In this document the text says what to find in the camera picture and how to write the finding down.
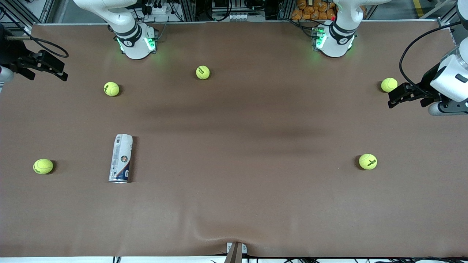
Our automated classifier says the clear tennis ball can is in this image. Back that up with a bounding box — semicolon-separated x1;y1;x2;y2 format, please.
109;134;133;183

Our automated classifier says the white power strip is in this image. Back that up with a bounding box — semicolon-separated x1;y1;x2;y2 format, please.
141;0;172;17

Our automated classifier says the orange packets pile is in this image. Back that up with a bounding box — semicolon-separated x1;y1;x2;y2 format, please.
291;0;337;20

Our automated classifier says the white connector block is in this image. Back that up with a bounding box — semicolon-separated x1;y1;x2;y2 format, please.
212;11;265;22

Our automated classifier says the brown table mat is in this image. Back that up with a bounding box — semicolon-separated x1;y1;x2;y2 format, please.
0;22;468;258

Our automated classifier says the aluminium frame profile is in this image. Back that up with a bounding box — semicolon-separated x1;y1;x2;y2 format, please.
0;0;55;28
180;0;197;22
278;0;295;19
437;0;462;30

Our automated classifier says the grey metal clamp bracket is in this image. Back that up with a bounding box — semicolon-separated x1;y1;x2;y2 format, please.
224;242;248;263

